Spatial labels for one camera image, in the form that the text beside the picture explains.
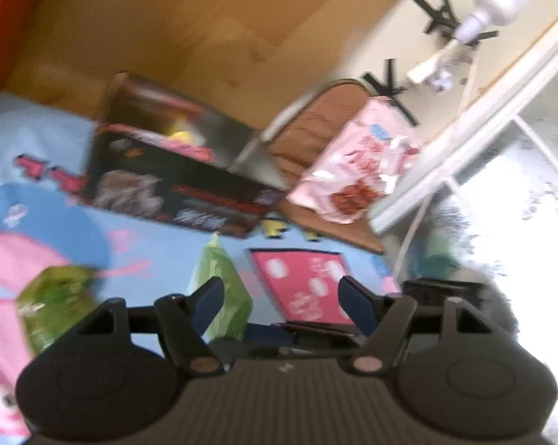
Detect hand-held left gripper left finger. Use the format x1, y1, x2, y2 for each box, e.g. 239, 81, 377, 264
68, 277, 226, 378

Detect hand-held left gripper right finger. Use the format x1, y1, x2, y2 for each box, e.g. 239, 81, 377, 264
338, 276, 497, 378

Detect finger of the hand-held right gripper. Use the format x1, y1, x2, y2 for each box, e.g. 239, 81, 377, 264
243, 321, 367, 351

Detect light green snack packet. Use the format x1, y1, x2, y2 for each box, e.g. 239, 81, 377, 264
189, 233, 255, 341

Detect black printed cardboard box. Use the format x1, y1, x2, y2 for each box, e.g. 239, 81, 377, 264
82, 72, 286, 240

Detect dark green snack packet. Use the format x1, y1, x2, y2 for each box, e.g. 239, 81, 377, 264
17, 266, 101, 355

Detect yellow snack packet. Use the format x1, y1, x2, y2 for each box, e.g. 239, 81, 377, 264
167, 119, 205, 145

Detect pink twisted-dough snack bag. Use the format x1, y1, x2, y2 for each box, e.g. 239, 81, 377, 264
286, 96, 423, 227

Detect brown seat cushion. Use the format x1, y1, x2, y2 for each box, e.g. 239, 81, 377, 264
259, 79, 385, 256

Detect black tape cross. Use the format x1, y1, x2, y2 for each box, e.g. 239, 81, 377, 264
361, 59, 419, 127

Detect cartoon printed blue bedsheet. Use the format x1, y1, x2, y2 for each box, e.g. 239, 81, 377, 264
0, 92, 402, 445

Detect wooden board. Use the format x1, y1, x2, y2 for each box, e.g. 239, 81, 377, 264
3, 0, 435, 133

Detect black tape strips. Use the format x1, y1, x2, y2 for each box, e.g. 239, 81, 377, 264
405, 0, 500, 48

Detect white light bulb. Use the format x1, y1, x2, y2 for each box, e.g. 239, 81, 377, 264
454, 0, 529, 46

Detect red gift bag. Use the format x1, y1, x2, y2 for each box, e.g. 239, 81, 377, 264
0, 0, 50, 112

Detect white window frame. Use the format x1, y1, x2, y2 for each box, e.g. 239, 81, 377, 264
369, 0, 558, 237

